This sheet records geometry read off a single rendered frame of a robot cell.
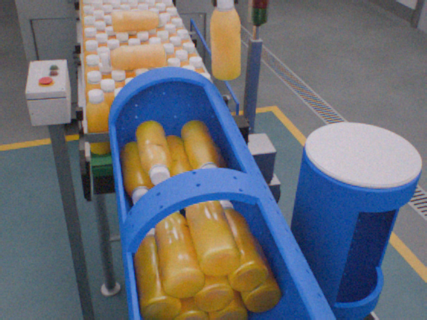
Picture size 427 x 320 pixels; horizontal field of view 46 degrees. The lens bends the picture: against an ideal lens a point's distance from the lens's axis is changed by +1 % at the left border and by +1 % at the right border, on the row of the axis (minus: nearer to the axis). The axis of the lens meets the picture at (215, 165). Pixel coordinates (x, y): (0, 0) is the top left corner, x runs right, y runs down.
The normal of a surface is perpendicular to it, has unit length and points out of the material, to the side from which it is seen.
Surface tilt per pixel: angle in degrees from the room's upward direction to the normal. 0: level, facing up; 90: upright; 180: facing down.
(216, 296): 91
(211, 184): 3
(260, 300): 89
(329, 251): 90
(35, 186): 0
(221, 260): 91
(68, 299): 0
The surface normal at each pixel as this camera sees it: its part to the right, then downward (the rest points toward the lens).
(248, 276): 0.24, 0.59
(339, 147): 0.04, -0.81
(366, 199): -0.11, 0.57
